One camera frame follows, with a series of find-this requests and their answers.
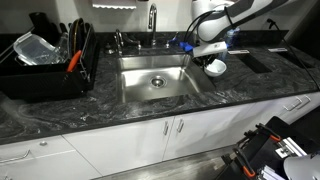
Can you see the black orange clamp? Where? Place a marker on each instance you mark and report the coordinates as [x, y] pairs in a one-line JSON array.
[[266, 130], [245, 163]]

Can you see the stainless steel sink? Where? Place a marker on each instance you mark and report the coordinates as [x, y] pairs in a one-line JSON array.
[[156, 80]]

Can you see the black robot cart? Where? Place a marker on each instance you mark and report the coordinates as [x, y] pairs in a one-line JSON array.
[[253, 156]]

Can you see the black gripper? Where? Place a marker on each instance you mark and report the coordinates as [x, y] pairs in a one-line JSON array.
[[204, 60]]

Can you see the chrome sink soap pump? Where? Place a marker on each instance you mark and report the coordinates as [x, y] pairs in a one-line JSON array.
[[118, 41]]

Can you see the round silver cabinet knob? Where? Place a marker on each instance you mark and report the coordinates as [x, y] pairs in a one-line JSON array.
[[43, 143]]

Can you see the clear bottle with blue liquid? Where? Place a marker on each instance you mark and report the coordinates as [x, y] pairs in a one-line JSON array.
[[231, 36]]

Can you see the blue sponge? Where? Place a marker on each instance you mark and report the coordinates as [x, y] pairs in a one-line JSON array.
[[186, 46]]

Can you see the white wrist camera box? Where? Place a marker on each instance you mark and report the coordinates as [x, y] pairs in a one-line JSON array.
[[210, 49]]

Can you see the wall paper towel dispenser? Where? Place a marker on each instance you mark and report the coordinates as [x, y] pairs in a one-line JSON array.
[[114, 4]]

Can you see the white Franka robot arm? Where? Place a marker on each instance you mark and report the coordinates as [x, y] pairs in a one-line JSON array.
[[220, 23]]

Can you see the white bowl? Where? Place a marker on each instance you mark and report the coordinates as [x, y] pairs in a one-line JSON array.
[[216, 68]]

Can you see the chrome gooseneck faucet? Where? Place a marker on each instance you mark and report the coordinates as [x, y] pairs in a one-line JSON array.
[[152, 20]]

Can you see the clear plastic container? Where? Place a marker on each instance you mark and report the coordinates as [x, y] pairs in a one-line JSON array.
[[36, 50]]

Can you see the aluminium mounting rail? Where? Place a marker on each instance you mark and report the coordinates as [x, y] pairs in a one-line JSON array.
[[290, 148]]

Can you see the black dish rack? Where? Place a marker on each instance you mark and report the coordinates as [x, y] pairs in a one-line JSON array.
[[46, 80]]

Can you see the sink drain strainer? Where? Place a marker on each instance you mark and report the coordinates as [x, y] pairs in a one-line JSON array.
[[158, 82]]

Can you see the dark plate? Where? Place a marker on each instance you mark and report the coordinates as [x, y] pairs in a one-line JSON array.
[[77, 35]]

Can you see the white lower cabinets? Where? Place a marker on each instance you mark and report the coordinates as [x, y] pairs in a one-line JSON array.
[[133, 146]]

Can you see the blue dish brush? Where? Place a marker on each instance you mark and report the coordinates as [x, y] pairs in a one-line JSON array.
[[173, 39]]

